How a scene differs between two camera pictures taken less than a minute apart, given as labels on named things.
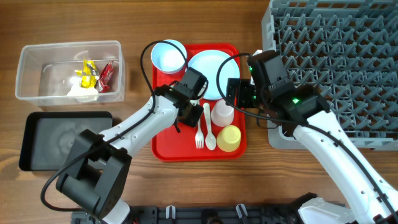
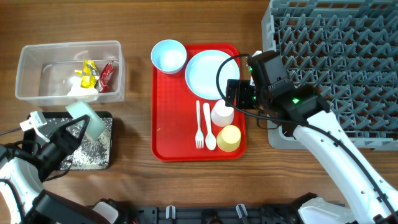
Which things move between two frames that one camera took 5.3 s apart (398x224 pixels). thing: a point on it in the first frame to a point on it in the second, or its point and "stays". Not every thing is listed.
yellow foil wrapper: (89, 74) stays
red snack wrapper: (106, 76) stays
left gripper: (193, 118) to (64, 139)
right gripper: (244, 88) stays
